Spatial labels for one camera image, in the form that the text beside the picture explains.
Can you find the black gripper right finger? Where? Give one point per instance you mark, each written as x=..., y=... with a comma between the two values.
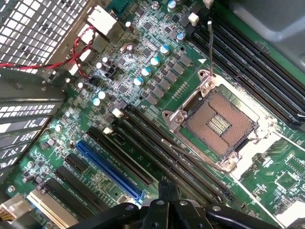
x=228, y=214

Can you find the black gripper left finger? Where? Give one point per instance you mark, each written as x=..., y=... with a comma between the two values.
x=112, y=215

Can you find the long black expansion slot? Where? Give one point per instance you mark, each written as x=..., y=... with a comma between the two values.
x=66, y=200
x=78, y=188
x=121, y=157

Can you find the blue expansion slot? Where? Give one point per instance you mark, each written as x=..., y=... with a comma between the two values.
x=109, y=170

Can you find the white board connector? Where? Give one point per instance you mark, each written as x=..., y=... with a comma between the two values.
x=289, y=213

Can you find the white expansion slot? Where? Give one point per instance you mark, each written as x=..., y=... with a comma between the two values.
x=51, y=208

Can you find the short black expansion slot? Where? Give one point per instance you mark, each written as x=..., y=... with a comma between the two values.
x=76, y=162

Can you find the silver socket cover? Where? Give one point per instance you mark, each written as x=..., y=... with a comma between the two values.
x=258, y=149

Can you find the thin bent locking lever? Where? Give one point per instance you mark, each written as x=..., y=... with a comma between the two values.
x=186, y=152

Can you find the CPU socket with gold pins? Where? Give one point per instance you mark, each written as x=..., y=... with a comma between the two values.
x=219, y=124

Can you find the beige power connector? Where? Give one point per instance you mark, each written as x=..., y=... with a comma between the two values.
x=13, y=207

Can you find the blue-topped silver capacitor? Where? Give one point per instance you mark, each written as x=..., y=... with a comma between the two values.
x=96, y=101
x=101, y=95
x=146, y=71
x=138, y=81
x=171, y=4
x=155, y=61
x=180, y=37
x=164, y=49

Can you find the dark metal slot cover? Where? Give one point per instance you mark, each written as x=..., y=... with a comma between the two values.
x=10, y=153
x=16, y=140
x=21, y=126
x=28, y=111

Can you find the straight metal locking lever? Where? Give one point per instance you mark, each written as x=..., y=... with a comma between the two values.
x=211, y=47

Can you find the silver rear port block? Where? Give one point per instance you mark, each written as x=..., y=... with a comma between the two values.
x=91, y=39

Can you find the silver network port block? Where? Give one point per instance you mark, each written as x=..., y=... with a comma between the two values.
x=102, y=20

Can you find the green computer motherboard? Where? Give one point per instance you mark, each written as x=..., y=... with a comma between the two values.
x=35, y=23

